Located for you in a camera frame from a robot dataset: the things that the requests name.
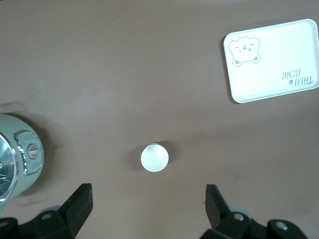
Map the glass pot lid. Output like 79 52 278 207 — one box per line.
0 134 17 201

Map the grey-green electric cooking pot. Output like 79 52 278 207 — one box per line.
0 113 44 217

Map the white plastic cup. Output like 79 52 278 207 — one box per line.
140 142 170 173

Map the cream bear print tray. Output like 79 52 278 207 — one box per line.
223 18 319 104

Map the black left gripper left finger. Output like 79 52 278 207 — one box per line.
0 183 94 239

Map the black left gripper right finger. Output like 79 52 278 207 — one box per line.
200 184 309 239

